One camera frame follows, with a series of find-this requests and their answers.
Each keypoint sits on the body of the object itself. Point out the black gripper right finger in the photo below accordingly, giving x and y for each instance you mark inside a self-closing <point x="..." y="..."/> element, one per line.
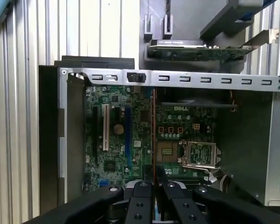
<point x="184" y="205"/>

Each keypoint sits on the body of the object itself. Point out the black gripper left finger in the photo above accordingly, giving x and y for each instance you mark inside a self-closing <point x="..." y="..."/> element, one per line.
<point x="141" y="200"/>

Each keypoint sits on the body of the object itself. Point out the black RAM slot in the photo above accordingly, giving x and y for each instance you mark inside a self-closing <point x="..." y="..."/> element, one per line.
<point x="193" y="182"/>

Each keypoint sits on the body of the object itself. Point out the CPU socket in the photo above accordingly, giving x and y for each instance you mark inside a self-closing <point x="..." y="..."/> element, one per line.
<point x="168" y="151"/>

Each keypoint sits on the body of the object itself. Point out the green motherboard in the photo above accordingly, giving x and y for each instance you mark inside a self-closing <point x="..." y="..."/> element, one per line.
<point x="121" y="144"/>

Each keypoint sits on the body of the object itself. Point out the metal socket cover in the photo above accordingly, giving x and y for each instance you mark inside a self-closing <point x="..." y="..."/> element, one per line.
<point x="215" y="152"/>

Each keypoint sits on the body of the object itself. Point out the blue expansion slot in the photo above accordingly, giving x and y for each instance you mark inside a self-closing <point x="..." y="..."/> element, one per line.
<point x="128" y="140"/>

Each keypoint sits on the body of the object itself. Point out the round coin battery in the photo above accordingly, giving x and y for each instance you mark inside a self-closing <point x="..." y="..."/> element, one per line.
<point x="118" y="129"/>

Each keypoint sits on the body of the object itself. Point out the long black expansion slot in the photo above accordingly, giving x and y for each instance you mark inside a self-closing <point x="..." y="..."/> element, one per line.
<point x="95" y="135"/>

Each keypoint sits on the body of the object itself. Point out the white expansion slot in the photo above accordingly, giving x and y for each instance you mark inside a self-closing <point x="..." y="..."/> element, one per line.
<point x="106" y="126"/>

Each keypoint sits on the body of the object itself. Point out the short black expansion slot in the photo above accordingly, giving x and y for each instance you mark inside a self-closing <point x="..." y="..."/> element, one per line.
<point x="117" y="114"/>

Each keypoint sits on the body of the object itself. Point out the grey power supply unit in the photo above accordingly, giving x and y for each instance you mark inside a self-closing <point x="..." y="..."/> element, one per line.
<point x="247" y="140"/>

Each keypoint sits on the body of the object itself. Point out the black open PC case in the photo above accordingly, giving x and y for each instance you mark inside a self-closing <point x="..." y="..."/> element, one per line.
<point x="177" y="78"/>

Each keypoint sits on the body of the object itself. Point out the green graphics card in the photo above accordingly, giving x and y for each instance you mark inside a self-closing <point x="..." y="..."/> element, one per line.
<point x="189" y="52"/>

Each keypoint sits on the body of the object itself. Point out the hard disk in blue carrier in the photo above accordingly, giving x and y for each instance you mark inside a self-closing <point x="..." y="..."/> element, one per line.
<point x="247" y="2"/>

